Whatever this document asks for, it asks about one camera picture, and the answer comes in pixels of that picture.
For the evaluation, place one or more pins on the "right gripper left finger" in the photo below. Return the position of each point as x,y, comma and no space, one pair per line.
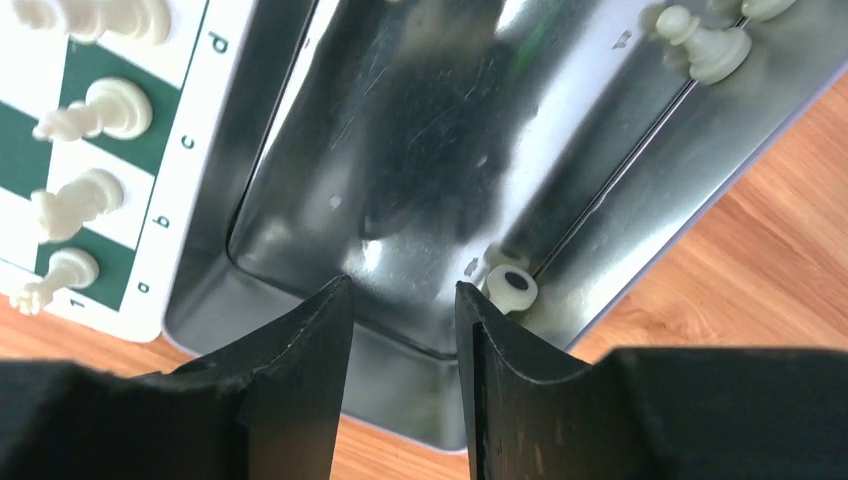
266,406

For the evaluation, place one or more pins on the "white chess rook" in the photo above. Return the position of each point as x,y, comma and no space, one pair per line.
67,268

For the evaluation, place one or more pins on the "white chess pawn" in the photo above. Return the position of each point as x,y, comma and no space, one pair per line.
510,289
713,54
764,10

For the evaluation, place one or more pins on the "white chess queen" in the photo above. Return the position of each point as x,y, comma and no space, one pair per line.
146,21

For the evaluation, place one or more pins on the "silver metal tin box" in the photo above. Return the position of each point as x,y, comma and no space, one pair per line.
411,145

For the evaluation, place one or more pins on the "white chess bishop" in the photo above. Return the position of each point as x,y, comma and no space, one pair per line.
113,106

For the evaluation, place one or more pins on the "white chess knight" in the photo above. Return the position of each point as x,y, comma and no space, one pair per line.
59,216

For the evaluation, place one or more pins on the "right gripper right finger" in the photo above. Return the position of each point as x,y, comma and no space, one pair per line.
533,411

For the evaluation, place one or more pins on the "green white chess board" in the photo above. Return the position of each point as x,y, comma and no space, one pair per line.
188,79

